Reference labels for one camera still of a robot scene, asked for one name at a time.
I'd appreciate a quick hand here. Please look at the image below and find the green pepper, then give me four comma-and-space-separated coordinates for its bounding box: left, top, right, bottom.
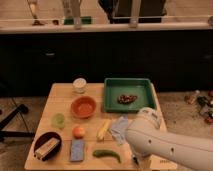
92, 149, 121, 162

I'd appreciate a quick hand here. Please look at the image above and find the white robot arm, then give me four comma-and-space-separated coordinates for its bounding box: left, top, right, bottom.
125, 107, 213, 171

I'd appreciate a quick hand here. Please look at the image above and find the white paper cup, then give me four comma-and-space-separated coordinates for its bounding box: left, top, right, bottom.
73, 78, 87, 93

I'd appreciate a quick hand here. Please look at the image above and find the small green translucent cup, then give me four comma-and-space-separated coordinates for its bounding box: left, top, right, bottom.
51, 113, 65, 129

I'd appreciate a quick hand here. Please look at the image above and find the green plastic tray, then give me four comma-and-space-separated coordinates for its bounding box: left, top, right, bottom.
103, 78, 156, 113

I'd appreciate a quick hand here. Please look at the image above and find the brown speckled item in tray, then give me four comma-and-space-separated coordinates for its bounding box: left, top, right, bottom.
117, 95, 137, 104

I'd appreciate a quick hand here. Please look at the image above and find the orange bowl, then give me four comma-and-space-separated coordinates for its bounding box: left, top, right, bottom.
70, 96, 96, 119

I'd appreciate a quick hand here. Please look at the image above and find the grey crumpled cloth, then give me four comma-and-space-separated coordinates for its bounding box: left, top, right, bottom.
109, 115, 128, 145

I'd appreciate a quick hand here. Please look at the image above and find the orange peach fruit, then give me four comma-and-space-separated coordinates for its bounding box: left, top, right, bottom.
72, 126, 85, 138

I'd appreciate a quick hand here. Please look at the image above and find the blue sponge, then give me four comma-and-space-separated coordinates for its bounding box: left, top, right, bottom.
70, 139, 85, 162

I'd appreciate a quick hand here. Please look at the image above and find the dark brown bowl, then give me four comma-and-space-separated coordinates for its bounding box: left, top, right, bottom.
33, 132, 62, 162

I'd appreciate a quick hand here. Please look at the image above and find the tan block in bowl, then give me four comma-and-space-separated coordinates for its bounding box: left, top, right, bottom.
35, 138, 59, 160

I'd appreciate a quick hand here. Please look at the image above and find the black chair base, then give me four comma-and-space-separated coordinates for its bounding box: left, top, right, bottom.
0, 104, 35, 141

